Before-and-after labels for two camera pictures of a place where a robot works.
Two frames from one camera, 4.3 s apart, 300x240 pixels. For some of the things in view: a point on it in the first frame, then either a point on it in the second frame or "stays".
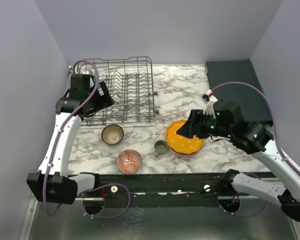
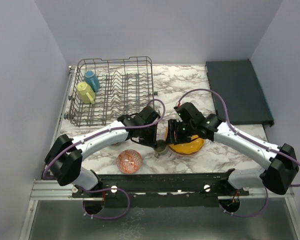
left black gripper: x=104 y=100 to x=151 y=142
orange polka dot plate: x=180 y=144 stays
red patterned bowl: x=129 y=161 stays
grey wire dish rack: x=131 y=84 stays
